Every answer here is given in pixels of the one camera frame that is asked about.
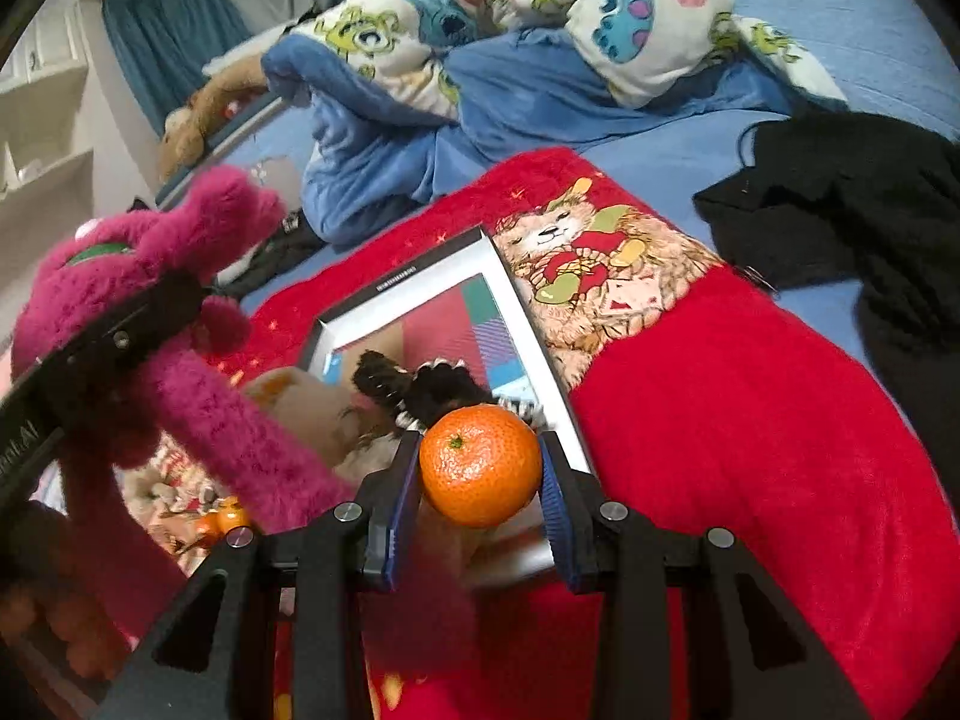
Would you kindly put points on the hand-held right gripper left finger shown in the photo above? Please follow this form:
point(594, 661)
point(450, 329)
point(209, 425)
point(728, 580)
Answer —
point(401, 510)

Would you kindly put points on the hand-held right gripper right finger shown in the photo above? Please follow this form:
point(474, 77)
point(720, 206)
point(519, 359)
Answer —
point(559, 517)

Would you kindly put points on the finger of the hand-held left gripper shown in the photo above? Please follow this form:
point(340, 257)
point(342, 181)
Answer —
point(127, 334)

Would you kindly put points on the pink plush toy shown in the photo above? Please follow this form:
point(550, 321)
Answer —
point(217, 405)

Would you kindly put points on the black framed shallow box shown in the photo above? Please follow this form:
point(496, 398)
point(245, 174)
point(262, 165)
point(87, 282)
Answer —
point(435, 315)

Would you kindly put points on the black scrunchie with white trim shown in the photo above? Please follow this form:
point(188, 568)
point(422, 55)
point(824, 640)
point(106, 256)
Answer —
point(435, 390)

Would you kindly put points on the beige plush toy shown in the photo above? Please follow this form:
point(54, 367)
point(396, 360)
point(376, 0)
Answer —
point(315, 405)

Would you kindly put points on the dark cloth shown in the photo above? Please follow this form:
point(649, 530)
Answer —
point(277, 247)

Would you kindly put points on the small orange mandarin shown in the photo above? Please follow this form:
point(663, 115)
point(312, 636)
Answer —
point(225, 519)

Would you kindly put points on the red bear printed blanket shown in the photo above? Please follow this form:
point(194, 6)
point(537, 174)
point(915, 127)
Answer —
point(750, 427)

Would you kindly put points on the brown plush toy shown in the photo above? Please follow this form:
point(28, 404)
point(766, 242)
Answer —
point(217, 97)

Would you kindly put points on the teal curtain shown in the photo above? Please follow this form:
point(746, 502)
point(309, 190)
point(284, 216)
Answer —
point(165, 30)

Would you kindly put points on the cartoon printed blue quilt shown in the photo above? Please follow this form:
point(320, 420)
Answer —
point(420, 7)

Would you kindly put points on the black garment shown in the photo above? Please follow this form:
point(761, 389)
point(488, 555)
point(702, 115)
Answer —
point(862, 187)

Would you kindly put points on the blue bed sheet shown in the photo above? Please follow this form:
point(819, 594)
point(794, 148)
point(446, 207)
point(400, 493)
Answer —
point(825, 15)

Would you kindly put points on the metal bed rail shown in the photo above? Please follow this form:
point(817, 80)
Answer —
point(217, 154)

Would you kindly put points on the white wall shelf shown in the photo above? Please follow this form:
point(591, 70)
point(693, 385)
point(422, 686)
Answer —
point(45, 127)

